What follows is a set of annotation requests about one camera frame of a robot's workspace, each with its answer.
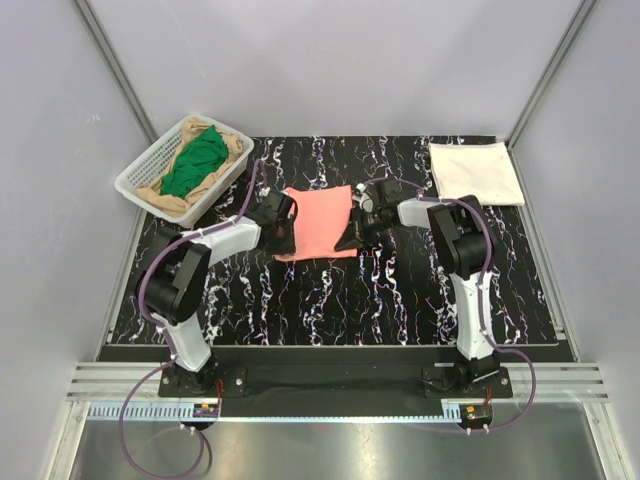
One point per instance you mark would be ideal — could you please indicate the aluminium frame rail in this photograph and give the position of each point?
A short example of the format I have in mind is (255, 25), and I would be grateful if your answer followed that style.
(130, 391)

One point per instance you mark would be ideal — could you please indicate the controller board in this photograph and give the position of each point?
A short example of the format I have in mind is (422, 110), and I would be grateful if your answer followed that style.
(477, 412)
(206, 410)

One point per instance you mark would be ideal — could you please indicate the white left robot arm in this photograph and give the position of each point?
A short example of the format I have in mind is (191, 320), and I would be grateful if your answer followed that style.
(170, 288)

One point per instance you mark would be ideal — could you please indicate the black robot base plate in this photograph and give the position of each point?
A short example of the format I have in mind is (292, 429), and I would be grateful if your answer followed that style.
(326, 382)

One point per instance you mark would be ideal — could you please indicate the green t shirt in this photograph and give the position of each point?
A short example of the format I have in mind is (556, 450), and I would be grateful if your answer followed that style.
(198, 159)

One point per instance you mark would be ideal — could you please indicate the left controller board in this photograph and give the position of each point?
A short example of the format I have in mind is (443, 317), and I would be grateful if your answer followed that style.
(206, 410)

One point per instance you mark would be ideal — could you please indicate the right controller board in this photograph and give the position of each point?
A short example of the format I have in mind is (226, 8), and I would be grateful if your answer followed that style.
(477, 412)

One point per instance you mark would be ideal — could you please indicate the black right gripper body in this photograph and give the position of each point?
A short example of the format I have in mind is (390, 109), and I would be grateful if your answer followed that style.
(374, 222)

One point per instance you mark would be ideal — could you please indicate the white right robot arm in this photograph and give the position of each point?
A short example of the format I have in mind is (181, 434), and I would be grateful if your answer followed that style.
(464, 247)

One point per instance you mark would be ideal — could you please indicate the beige t shirt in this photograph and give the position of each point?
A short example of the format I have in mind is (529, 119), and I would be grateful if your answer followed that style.
(170, 197)

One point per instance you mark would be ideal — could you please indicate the salmon pink t shirt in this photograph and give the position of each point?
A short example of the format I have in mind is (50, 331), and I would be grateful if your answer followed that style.
(323, 216)

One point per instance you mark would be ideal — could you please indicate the folded white t shirt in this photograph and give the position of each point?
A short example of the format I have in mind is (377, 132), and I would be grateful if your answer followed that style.
(485, 171)

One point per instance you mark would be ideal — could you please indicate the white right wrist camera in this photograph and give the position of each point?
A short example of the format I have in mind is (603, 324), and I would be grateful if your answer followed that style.
(361, 199)

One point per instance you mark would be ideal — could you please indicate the white plastic laundry basket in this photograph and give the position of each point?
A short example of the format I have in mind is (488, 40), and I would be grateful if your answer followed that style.
(140, 181)

